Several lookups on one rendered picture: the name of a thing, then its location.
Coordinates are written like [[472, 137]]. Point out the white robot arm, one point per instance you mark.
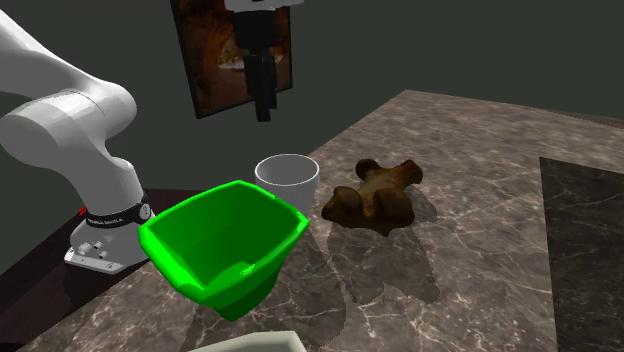
[[63, 131]]

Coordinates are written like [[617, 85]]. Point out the framed brown wall picture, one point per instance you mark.
[[209, 73]]

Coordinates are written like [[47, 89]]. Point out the pale white box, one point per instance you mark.
[[253, 342]]

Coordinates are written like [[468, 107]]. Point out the brown teddy bear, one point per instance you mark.
[[375, 200]]

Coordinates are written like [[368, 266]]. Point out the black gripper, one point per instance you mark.
[[256, 30]]

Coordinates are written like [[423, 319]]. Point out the dark robot stand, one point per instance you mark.
[[44, 287]]

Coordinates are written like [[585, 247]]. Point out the green plastic bin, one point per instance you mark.
[[219, 239]]

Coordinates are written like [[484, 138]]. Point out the white cup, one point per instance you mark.
[[292, 187]]

